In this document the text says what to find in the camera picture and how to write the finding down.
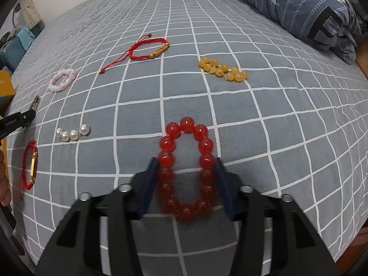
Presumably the pink bead bracelet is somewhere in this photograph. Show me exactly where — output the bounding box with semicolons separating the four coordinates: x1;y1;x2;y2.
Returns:
48;68;78;93

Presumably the red bead bracelet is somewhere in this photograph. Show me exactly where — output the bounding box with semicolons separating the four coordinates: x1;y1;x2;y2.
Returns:
156;116;218;223

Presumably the person's left hand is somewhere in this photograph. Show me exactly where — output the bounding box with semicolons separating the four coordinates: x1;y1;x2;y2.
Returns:
0;150;11;207

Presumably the blue yellow cardboard shoe box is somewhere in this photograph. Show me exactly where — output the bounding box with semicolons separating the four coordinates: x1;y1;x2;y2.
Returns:
0;70;16;117

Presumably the teal suitcase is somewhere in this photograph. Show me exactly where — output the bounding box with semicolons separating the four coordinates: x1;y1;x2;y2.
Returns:
1;26;36;72

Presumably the grey checkered bed sheet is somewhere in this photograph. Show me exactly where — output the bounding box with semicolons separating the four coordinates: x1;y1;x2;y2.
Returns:
7;0;367;264

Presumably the folded blue grey duvet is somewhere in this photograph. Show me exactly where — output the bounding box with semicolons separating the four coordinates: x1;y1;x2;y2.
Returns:
245;0;367;65

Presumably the red cord gold tube bracelet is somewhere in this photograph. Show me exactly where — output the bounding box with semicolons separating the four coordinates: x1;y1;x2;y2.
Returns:
19;139;39;200

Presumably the white pearl string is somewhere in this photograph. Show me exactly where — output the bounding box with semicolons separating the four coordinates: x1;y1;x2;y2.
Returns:
55;123;91;143

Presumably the small red cord bracelet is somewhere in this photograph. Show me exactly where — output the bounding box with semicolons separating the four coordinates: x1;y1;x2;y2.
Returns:
98;33;170;75

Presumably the yellow amber bead bracelet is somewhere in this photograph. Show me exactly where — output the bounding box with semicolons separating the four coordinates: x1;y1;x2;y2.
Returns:
198;56;249;83

